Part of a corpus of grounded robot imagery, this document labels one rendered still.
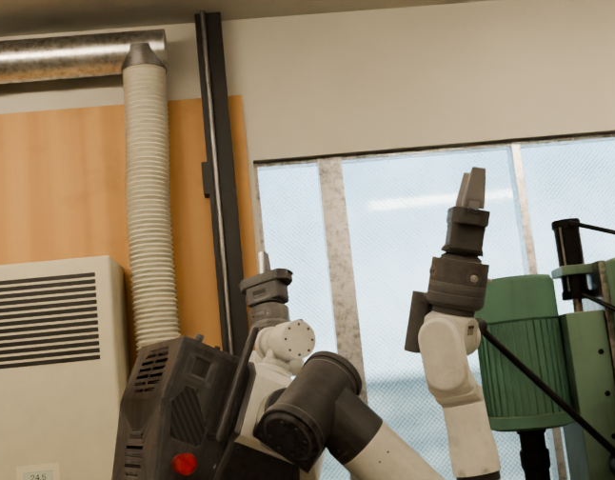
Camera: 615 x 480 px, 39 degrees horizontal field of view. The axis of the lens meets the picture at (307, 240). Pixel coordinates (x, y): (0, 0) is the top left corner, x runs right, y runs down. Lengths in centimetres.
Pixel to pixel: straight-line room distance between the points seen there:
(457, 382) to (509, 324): 52
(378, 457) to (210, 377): 29
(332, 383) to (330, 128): 204
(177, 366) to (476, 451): 46
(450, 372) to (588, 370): 59
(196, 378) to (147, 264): 162
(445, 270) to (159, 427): 48
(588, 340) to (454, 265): 60
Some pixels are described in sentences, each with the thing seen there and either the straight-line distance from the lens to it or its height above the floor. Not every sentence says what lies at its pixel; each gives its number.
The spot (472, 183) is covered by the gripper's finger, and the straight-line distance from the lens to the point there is 129.
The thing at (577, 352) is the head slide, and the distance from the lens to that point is 183.
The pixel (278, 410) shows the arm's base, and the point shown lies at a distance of 121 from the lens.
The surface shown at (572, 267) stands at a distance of 188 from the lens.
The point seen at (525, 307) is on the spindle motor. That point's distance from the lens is 179.
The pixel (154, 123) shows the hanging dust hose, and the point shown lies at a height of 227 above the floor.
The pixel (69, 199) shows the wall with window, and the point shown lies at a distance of 320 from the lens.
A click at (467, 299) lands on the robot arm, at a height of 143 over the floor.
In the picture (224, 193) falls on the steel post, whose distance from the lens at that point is 306.
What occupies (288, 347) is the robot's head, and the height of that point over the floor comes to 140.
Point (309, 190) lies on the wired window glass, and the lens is 322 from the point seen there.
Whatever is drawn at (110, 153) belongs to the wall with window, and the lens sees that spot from 321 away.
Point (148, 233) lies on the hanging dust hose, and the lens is 296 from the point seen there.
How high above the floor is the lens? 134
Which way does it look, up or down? 9 degrees up
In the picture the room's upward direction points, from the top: 6 degrees counter-clockwise
